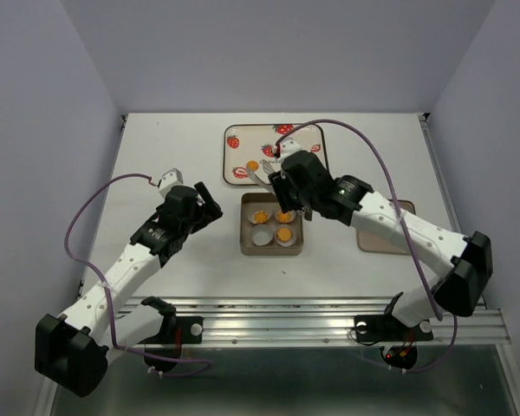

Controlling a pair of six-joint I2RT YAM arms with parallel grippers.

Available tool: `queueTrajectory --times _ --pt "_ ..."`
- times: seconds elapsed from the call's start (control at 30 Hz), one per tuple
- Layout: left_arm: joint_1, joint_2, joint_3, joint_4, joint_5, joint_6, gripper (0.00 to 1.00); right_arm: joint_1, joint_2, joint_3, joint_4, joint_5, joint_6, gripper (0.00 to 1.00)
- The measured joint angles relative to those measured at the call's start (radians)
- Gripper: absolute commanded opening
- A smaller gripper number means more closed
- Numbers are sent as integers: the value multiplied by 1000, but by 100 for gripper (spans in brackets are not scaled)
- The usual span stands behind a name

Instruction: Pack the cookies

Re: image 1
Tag metal tongs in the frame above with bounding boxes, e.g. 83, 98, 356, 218
246, 158, 314, 220

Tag beige tin lid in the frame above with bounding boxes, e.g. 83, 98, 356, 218
356, 199, 416, 256

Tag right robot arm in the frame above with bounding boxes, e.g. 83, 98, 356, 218
268, 151, 493, 338

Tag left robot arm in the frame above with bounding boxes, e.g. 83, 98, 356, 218
35, 179, 223, 397

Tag beige square cookie tin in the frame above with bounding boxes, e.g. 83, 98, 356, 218
239, 192, 304, 257

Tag white paper cup front right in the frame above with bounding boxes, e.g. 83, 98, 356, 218
275, 225, 296, 247

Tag white paper cup front left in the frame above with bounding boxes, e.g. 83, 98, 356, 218
250, 224, 273, 246

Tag strawberry print tray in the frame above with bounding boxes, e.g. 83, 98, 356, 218
222, 124, 328, 186

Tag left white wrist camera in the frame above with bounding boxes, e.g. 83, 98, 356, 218
158, 168, 184, 198

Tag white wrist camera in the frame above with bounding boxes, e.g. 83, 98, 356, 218
276, 138, 302, 160
158, 168, 184, 198

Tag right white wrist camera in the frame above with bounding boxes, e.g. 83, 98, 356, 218
276, 138, 302, 160

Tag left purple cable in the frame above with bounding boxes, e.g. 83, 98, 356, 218
64, 172, 212, 379

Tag purple cable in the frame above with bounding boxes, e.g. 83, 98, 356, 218
275, 119, 458, 377
64, 172, 212, 379

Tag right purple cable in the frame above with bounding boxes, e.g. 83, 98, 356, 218
275, 119, 458, 377

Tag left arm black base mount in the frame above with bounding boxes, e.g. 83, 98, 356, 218
141, 316, 203, 359

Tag aluminium table edge rail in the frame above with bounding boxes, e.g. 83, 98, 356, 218
419, 112, 489, 300

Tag aluminium front frame rail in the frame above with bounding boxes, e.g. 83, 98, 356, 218
161, 296, 510, 349

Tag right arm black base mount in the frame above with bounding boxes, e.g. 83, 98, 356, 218
349, 315, 433, 370

